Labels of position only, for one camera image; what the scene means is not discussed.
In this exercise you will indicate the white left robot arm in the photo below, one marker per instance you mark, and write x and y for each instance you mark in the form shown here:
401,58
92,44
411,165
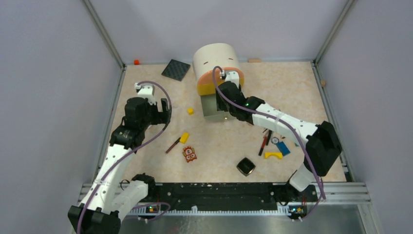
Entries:
101,211

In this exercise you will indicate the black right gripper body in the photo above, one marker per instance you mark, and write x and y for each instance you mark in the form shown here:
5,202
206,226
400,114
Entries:
222,106

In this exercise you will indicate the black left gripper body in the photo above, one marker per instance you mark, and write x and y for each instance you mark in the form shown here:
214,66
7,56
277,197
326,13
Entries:
152,117

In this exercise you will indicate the yellow rectangular block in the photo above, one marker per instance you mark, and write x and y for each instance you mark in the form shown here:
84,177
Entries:
184,137

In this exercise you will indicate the red owl number puzzle piece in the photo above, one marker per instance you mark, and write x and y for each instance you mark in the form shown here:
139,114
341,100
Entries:
189,154

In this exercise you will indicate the blue rectangular block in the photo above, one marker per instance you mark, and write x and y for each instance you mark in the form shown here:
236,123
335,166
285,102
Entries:
283,148

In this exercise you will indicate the dark red lip gloss tube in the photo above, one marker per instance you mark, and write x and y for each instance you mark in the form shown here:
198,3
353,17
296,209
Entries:
173,145

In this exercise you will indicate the red black pen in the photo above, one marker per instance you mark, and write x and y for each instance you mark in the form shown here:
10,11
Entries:
262,146

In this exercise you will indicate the black square compact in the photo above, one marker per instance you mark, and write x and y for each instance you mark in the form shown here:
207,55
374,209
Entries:
246,166

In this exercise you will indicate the round small watch dial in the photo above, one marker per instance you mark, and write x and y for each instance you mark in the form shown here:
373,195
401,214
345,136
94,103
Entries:
275,140

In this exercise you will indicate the cream round drawer organizer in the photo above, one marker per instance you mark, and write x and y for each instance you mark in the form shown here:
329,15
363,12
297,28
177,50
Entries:
209,56

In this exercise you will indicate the black makeup brush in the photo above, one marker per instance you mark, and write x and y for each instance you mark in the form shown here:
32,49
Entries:
267,136

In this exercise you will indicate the black textured square mat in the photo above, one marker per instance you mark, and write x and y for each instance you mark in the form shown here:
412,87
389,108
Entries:
176,70

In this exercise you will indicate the grey bottom drawer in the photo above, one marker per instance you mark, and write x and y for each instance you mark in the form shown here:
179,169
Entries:
210,111

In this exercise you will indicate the wooden block at back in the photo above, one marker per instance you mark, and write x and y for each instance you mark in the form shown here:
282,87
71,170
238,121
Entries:
254,60

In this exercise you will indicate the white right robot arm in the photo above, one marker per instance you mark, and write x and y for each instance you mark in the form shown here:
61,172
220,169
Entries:
319,142

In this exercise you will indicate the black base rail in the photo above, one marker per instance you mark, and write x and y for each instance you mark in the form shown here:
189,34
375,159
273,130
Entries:
229,196

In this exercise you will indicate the yellow arch block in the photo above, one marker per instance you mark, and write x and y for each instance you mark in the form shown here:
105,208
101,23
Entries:
277,155

